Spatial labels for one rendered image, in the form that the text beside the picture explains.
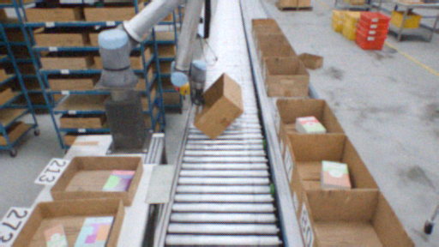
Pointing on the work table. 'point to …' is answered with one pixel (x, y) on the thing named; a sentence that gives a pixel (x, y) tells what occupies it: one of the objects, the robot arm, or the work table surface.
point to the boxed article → (56, 237)
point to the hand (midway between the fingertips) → (197, 111)
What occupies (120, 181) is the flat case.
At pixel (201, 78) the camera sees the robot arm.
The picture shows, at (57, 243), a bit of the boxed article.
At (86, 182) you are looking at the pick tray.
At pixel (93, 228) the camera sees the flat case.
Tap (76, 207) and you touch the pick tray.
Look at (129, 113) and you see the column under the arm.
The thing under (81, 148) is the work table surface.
